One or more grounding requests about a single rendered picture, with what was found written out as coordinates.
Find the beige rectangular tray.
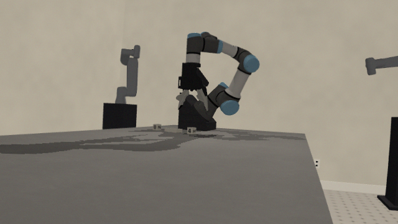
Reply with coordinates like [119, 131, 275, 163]
[165, 128, 182, 133]

